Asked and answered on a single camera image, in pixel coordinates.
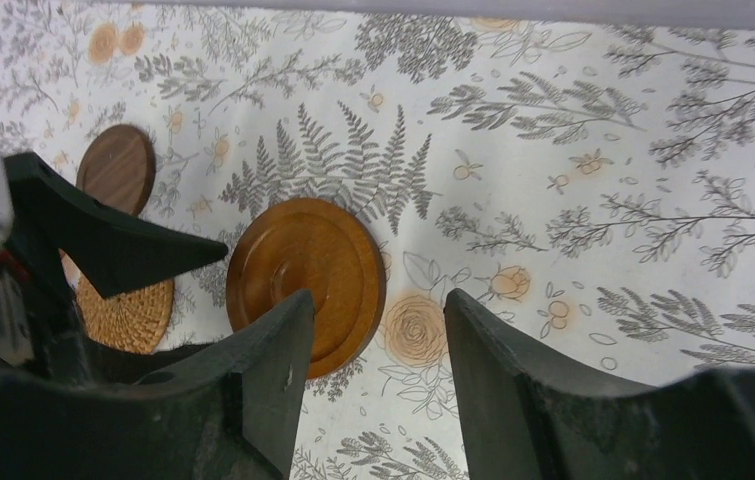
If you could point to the floral tablecloth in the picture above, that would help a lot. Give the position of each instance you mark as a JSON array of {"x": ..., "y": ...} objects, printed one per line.
[{"x": 593, "y": 186}]

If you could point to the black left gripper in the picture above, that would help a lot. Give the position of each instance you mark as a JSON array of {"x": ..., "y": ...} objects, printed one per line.
[{"x": 42, "y": 335}]

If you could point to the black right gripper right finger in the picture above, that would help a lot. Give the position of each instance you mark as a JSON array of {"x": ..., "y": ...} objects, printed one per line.
[{"x": 528, "y": 411}]

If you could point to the woven rattan coaster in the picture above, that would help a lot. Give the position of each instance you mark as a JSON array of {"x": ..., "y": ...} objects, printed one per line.
[{"x": 134, "y": 322}]

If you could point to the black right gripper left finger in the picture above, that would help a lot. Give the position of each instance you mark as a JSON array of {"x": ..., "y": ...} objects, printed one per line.
[{"x": 224, "y": 410}]

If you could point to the brown wooden coaster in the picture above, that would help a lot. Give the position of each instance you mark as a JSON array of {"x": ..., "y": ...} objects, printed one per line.
[{"x": 311, "y": 244}]

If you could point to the dark walnut coaster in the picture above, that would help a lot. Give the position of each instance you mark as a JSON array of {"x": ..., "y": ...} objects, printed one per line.
[{"x": 118, "y": 169}]

